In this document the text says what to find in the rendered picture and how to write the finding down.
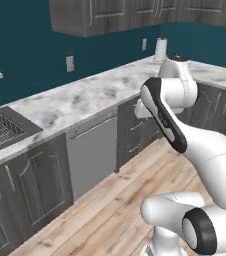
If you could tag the white paper towel roll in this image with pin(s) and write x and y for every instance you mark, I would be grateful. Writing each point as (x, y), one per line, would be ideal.
(160, 49)

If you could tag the white wall outlet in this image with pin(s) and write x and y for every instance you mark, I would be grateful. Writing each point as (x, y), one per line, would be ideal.
(144, 44)
(70, 63)

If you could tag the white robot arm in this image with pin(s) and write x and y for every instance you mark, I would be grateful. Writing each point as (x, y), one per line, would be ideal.
(215, 156)

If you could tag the grey drawer stack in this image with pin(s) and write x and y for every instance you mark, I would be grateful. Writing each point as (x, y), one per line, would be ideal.
(131, 136)

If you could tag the grey lower cupboard run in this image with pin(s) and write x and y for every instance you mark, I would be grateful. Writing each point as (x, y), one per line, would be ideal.
(223, 111)

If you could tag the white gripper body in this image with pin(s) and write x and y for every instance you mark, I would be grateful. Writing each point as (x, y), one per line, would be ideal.
(141, 109)

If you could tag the grey dishwasher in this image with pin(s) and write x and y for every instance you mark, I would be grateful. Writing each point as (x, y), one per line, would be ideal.
(93, 151)

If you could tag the grey upper cupboard run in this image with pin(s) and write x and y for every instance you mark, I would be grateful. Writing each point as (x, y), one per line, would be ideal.
(101, 16)
(205, 10)

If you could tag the grey cupboard run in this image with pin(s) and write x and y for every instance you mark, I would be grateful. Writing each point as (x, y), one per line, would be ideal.
(101, 16)
(205, 10)
(223, 111)

